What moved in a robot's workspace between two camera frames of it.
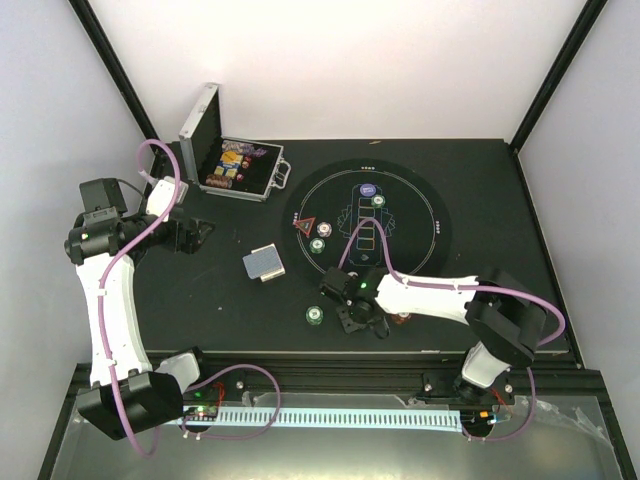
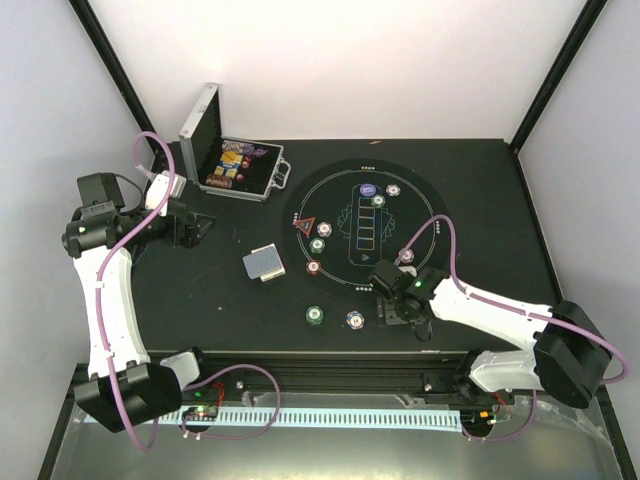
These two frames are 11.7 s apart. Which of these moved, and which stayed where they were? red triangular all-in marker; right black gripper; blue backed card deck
Moved: right black gripper
Stayed: red triangular all-in marker; blue backed card deck
